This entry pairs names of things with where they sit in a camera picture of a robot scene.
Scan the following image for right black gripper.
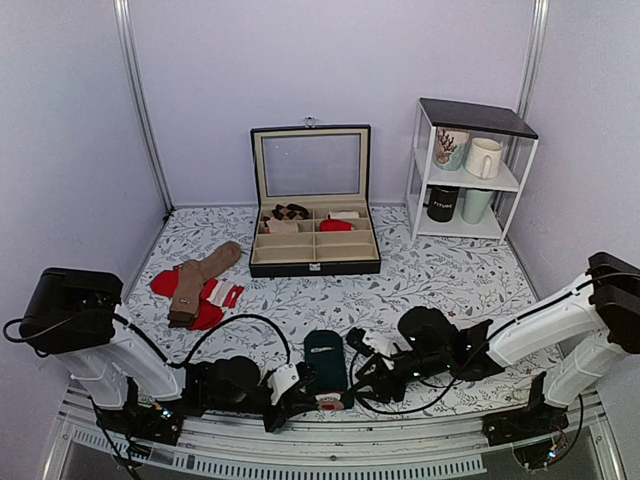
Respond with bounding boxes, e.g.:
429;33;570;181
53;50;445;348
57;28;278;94
349;351;450;406

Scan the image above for dark green christmas sock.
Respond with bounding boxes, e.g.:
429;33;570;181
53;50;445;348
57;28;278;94
304;330;354;411

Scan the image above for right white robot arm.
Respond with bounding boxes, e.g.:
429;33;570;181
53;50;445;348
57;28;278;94
347;252;639;436

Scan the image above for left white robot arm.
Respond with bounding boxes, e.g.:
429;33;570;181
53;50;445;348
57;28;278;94
15;267;319;444

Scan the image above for red striped sock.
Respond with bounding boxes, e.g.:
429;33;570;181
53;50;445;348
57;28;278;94
150;267;244;331

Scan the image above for red rolled sock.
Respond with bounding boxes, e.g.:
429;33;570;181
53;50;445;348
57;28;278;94
319;219;354;232

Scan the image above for brown sock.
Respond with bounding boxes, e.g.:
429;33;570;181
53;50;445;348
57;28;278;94
168;241;241;328

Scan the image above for cream rolled sock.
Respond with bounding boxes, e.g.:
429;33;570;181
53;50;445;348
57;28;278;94
326;210;360;221

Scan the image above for black compartment storage box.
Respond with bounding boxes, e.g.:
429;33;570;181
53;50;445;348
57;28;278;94
249;124;381;278

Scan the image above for argyle rolled sock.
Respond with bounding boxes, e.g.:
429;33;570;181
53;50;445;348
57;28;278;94
271;203;310;221

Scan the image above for black ceramic mug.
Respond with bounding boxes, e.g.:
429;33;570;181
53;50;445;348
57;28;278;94
427;185;459;223

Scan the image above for mint green mug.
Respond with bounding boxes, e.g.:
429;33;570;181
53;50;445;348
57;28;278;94
461;189;494;225

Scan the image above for white two-tier shelf rack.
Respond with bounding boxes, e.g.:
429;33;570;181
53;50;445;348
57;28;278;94
405;98;539;243

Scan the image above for cream ceramic mug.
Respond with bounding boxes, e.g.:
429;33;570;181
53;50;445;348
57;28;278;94
464;137;503;180

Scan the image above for floral ceramic mug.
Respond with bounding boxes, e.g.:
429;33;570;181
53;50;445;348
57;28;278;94
434;127;470;171

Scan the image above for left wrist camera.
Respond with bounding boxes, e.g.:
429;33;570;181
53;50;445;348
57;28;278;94
267;363;300;406

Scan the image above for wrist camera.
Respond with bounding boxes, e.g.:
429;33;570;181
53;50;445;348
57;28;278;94
363;331;398;370
267;363;300;406

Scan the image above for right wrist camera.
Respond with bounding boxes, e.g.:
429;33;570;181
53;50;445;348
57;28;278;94
363;331;398;370

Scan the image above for aluminium front rail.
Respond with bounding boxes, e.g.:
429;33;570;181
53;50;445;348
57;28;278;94
43;387;630;479

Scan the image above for left black cable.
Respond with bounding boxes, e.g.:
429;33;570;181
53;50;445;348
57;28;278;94
2;299;292;374

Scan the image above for black cable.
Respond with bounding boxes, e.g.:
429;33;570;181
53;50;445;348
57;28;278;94
2;299;292;374
347;269;640;416

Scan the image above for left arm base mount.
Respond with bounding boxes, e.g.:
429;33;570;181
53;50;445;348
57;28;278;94
96;378;184;446

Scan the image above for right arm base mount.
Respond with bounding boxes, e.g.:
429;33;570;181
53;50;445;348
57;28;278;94
482;372;569;446

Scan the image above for right black cable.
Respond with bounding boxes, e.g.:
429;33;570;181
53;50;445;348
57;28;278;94
347;269;640;416

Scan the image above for right aluminium frame post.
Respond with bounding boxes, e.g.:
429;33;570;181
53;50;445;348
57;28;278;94
517;0;550;120

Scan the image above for aluminium frame post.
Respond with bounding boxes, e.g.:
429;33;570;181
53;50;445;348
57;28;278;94
113;0;175;221
517;0;550;120

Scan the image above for left aluminium frame post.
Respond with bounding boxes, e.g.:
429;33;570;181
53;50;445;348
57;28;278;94
113;0;175;221

